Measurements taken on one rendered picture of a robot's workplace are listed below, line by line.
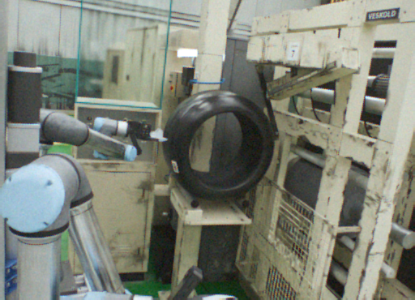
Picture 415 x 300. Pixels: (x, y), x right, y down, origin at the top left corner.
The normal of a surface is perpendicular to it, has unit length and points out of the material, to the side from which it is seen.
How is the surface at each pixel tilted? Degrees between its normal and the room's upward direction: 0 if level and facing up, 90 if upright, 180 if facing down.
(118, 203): 90
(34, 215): 83
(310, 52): 90
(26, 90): 90
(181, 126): 72
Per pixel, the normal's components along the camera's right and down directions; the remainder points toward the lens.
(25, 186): 0.04, 0.08
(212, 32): 0.29, 0.22
